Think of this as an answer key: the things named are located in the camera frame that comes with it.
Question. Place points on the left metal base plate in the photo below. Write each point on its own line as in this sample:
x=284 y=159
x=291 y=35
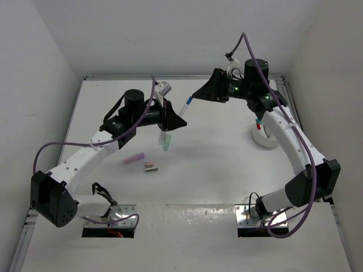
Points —
x=120 y=216

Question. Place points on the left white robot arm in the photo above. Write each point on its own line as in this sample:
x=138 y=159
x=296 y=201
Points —
x=53 y=192

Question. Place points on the blue capped white marker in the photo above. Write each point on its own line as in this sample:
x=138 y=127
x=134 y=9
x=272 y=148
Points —
x=186 y=105

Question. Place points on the white round divided organizer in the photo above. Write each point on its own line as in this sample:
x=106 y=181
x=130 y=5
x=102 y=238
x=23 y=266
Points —
x=262 y=138

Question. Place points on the metal base plate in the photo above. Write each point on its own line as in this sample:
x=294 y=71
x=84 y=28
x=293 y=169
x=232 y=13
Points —
x=120 y=216
x=248 y=220

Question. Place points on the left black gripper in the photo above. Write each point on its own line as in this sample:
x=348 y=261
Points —
x=168 y=118

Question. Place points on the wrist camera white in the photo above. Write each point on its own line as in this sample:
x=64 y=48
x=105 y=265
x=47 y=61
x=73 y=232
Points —
x=233 y=63
x=163 y=88

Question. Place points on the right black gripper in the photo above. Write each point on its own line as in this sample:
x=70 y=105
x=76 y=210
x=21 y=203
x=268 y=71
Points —
x=214 y=89

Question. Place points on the orange highlighter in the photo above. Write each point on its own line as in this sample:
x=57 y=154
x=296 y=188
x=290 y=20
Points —
x=162 y=138

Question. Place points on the green highlighter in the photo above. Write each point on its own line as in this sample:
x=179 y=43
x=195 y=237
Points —
x=167 y=139

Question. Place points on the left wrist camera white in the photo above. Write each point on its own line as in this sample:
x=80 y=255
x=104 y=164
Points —
x=163 y=88

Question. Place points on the pink mini stapler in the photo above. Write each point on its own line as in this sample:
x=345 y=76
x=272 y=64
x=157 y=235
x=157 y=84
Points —
x=150 y=167

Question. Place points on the purple highlighter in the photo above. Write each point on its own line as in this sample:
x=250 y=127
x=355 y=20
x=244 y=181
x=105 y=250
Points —
x=133 y=158

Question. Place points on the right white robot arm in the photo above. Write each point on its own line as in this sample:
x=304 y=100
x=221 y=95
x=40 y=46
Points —
x=313 y=171

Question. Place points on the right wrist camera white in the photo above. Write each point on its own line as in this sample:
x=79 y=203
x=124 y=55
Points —
x=233 y=63

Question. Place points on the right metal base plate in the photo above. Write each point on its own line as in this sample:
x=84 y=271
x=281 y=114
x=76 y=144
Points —
x=248 y=220

